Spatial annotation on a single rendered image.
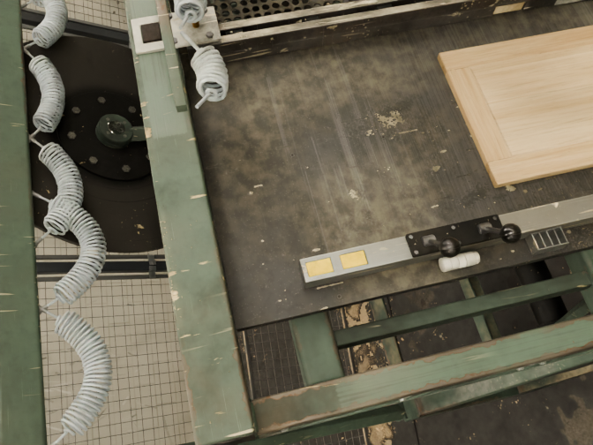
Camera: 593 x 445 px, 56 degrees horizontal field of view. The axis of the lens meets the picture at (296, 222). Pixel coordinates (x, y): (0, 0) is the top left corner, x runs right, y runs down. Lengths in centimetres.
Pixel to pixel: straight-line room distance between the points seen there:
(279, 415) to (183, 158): 53
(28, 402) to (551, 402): 216
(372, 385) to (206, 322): 32
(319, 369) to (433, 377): 22
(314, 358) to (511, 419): 194
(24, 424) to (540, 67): 144
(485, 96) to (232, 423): 92
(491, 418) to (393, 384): 201
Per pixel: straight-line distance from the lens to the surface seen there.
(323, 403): 104
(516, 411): 296
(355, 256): 113
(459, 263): 118
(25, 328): 146
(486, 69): 148
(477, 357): 111
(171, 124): 121
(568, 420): 282
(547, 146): 140
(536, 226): 126
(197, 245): 107
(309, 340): 115
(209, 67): 115
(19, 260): 152
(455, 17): 155
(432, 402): 218
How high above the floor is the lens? 235
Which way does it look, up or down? 34 degrees down
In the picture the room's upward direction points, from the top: 88 degrees counter-clockwise
